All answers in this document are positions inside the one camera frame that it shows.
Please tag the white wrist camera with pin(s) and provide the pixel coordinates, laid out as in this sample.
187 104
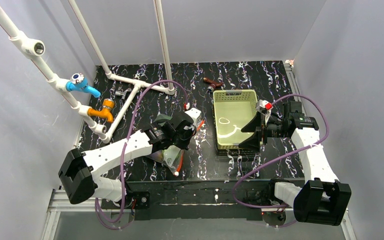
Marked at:
194 113
265 108

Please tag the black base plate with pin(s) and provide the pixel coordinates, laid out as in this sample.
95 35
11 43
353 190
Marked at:
204 199

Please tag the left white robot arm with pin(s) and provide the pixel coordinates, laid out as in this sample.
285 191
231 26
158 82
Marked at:
81 173

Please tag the aluminium frame rail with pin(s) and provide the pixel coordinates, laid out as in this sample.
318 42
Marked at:
66 221

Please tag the clear zip top bag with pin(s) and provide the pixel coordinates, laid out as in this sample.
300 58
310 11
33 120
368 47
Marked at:
172 158

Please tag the blue plastic faucet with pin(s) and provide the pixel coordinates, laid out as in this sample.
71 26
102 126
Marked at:
79 83

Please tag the orange plastic faucet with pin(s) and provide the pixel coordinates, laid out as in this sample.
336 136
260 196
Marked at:
105 112

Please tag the yellow-green plastic basket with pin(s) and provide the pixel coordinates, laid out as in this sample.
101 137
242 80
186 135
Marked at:
233 109

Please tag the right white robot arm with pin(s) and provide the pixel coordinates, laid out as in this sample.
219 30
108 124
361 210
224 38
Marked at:
323 199

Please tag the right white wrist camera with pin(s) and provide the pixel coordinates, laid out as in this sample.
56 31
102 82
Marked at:
265 108

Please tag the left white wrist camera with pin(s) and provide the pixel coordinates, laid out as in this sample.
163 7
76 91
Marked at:
194 113

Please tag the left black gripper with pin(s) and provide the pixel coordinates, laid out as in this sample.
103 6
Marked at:
185 133

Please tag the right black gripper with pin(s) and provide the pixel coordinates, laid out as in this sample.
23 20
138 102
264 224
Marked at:
264 129

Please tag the grey metal faucet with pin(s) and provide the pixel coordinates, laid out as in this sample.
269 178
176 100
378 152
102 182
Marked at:
122 93

